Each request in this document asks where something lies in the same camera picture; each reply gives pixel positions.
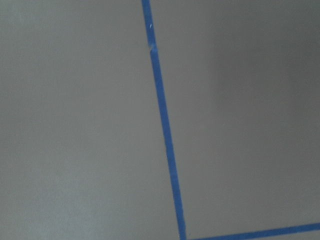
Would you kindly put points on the brown paper table cover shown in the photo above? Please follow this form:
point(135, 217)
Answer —
point(159, 119)

